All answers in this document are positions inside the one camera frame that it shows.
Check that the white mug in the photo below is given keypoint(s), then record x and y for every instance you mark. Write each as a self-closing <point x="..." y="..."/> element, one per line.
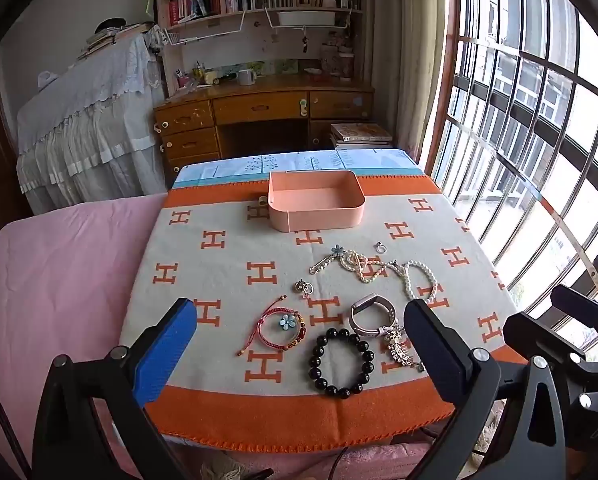
<point x="245" y="77"/>

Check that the orange patterned blanket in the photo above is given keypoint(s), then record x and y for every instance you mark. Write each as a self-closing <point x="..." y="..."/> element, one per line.
<point x="239" y="300"/>

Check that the white lace furniture cover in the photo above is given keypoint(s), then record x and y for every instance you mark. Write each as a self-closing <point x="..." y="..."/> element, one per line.
<point x="89" y="125"/>

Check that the floral jar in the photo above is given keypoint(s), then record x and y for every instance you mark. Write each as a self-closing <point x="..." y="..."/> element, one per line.
<point x="346" y="66"/>
<point x="330" y="60"/>

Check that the blue tree print cloth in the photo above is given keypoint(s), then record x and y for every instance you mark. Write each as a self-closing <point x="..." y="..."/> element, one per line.
<point x="229" y="170"/>

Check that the pile of books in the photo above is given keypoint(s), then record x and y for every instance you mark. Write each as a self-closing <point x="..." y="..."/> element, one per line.
<point x="114" y="35"/>

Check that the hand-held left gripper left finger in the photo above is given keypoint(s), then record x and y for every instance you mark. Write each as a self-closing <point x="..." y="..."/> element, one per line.
<point x="166" y="355"/>

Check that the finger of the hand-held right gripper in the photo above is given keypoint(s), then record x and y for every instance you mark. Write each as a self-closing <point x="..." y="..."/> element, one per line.
<point x="529" y="335"/>
<point x="584" y="310"/>

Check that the pink plastic tray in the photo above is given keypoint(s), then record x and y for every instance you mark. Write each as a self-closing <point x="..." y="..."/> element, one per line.
<point x="316" y="205"/>

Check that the stack of books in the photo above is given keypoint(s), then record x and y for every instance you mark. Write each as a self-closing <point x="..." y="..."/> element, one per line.
<point x="361" y="132"/>

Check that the beige curtain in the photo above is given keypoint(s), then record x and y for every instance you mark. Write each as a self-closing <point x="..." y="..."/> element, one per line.
<point x="409" y="60"/>

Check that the wooden bookshelf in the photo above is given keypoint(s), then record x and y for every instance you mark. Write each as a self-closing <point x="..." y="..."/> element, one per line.
<point x="214" y="20"/>

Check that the silver hoop earrings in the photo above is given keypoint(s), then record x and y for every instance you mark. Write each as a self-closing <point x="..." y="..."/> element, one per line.
<point x="304" y="287"/>

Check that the wooden desk with drawers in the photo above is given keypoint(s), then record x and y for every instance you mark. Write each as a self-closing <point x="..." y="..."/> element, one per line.
<point x="259" y="107"/>

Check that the white plastic basket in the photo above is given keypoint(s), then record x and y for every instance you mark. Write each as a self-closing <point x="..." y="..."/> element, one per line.
<point x="306" y="18"/>

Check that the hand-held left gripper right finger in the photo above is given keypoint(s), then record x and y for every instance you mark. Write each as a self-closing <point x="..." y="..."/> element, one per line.
<point x="429" y="342"/>

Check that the metal window grille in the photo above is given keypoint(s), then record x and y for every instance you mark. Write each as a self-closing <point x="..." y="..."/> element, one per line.
<point x="529" y="110"/>

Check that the pink bed sheet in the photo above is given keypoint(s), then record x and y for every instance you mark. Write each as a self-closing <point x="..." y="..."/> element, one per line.
<point x="64" y="285"/>

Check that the blue flower brooch pin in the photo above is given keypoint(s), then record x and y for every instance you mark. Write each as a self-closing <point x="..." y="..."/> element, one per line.
<point x="335" y="251"/>

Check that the pink watch band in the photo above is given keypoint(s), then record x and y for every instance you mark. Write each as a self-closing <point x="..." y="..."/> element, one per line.
<point x="364" y="327"/>

